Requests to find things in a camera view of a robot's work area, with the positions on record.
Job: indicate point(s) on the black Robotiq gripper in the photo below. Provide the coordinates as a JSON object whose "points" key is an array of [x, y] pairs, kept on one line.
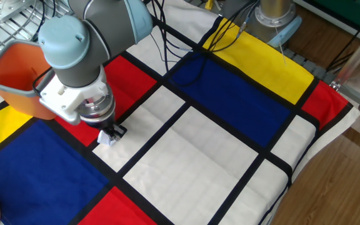
{"points": [[103, 125]]}

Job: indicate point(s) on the white paper ball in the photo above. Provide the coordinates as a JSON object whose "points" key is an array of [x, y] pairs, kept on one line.
{"points": [[106, 140]]}

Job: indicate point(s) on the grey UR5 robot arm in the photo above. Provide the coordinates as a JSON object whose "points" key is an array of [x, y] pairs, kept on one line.
{"points": [[83, 47]]}

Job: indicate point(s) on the colour block checked tablecloth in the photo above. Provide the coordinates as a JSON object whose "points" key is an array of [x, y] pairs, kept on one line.
{"points": [[198, 156]]}

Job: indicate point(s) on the orange bowl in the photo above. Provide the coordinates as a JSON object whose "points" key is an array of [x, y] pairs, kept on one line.
{"points": [[11, 68]]}

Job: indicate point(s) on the yellow plastic hook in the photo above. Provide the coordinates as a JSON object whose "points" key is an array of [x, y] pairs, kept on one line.
{"points": [[209, 3]]}

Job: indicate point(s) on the perforated aluminium plate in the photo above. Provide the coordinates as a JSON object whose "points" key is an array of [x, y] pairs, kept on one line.
{"points": [[5, 7]]}

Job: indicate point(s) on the white and silver wrist bracket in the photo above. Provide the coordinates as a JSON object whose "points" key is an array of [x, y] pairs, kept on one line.
{"points": [[70, 97]]}

